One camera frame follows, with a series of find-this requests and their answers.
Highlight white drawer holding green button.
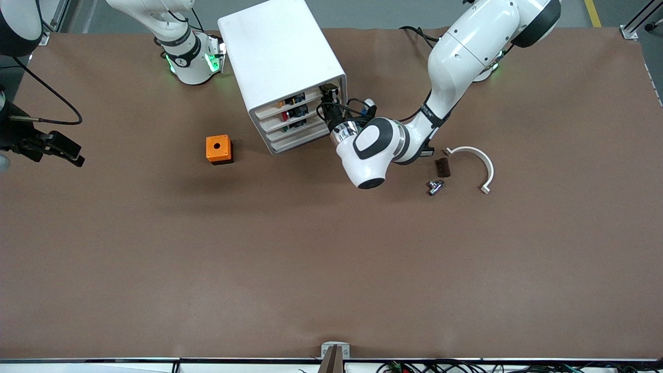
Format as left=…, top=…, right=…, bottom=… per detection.
left=264, top=107, right=344, bottom=142

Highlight white curved bracket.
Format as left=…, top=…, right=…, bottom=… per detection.
left=443, top=146, right=495, bottom=195

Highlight grey metal bracket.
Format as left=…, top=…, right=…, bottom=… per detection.
left=321, top=341, right=351, bottom=360

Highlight tangled black cables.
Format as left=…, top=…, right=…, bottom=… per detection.
left=377, top=360, right=640, bottom=373

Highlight white empty drawer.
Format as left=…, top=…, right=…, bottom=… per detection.
left=269, top=118, right=346, bottom=153

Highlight orange box with round hole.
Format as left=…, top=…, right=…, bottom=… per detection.
left=206, top=135, right=234, bottom=166

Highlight white table edge rail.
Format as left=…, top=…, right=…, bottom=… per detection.
left=0, top=357, right=663, bottom=373

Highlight brown table mat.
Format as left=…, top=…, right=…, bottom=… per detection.
left=0, top=26, right=663, bottom=361

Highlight white drawer holding red button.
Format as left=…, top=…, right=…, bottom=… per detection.
left=259, top=96, right=343, bottom=132

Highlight brown wedge post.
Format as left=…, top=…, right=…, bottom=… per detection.
left=318, top=346, right=345, bottom=373

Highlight black left arm base cable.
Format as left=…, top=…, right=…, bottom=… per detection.
left=399, top=25, right=442, bottom=50

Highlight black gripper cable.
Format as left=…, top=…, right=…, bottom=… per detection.
left=315, top=97, right=374, bottom=124
left=9, top=56, right=83, bottom=125

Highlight aluminium frame profile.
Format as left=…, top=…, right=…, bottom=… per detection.
left=621, top=0, right=663, bottom=40
left=39, top=0, right=70, bottom=45

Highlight black right arm base cable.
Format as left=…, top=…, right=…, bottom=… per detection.
left=167, top=7, right=206, bottom=33

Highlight black arm base cable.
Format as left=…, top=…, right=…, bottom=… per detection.
left=399, top=25, right=442, bottom=50
left=167, top=7, right=206, bottom=33

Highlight white drawer cabinet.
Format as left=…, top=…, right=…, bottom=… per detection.
left=217, top=0, right=350, bottom=156

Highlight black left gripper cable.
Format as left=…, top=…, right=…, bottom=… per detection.
left=315, top=97, right=374, bottom=124

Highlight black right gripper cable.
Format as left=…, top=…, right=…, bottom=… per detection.
left=9, top=56, right=83, bottom=125

